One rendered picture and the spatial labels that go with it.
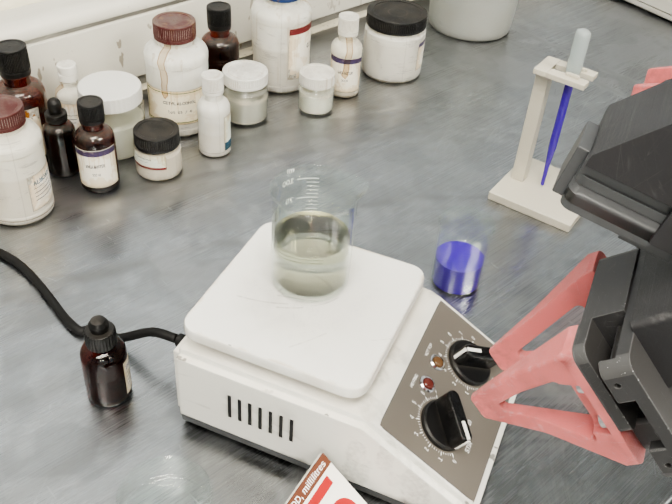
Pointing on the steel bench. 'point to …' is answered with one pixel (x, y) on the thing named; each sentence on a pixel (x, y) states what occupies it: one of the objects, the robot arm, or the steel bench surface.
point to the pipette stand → (537, 207)
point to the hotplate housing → (319, 416)
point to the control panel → (447, 325)
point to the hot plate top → (307, 318)
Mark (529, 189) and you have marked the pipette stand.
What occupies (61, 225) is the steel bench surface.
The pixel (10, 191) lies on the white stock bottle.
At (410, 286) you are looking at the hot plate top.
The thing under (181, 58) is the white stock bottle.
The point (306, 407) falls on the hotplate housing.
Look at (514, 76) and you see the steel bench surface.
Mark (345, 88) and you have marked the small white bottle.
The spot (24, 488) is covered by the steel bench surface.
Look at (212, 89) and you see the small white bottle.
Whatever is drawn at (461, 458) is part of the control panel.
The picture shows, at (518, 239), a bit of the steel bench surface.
